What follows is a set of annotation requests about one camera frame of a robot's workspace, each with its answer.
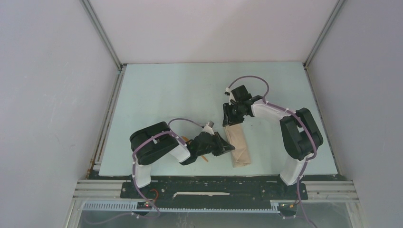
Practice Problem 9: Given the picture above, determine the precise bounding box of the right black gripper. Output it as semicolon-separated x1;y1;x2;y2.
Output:
222;102;244;127

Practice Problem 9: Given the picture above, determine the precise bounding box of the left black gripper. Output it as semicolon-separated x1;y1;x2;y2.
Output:
196;131;235;156

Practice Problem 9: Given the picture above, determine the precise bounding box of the beige cloth napkin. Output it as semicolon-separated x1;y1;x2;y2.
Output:
224;124;251;168

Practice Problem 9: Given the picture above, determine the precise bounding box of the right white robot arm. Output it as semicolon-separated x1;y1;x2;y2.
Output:
223;85;324;199

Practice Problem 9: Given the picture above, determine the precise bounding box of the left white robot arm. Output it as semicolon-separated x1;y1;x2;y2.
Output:
129;121;235;198

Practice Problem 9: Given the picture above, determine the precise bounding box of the orange plastic knife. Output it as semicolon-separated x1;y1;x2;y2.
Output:
182;136;209;162

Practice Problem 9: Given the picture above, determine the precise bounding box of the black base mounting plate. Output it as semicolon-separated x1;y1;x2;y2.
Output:
120;176;307;209

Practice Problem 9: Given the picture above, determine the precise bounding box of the white cable duct strip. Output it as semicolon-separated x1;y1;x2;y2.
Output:
82;200;280;213

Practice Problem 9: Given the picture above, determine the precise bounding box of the right corner aluminium post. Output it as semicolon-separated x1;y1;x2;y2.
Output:
304;0;347;69

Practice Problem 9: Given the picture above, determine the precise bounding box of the corner aluminium post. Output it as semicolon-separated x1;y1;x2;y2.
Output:
304;0;347;69
79;0;123;70

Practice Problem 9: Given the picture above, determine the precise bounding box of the aluminium frame rail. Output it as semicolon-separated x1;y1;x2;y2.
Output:
73;180;359;203

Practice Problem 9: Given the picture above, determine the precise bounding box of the left corner aluminium post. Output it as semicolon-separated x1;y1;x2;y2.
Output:
79;0;123;70

